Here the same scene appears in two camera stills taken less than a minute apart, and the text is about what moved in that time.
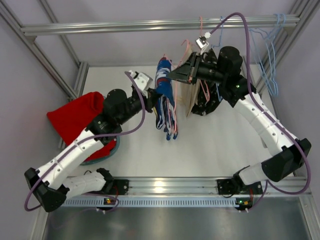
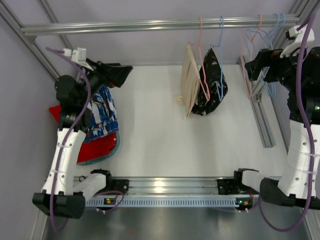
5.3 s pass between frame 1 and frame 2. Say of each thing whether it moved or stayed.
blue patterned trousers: moved
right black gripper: moved
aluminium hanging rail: stayed
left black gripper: moved
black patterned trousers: stayed
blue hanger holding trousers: stayed
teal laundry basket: stayed
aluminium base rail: stayed
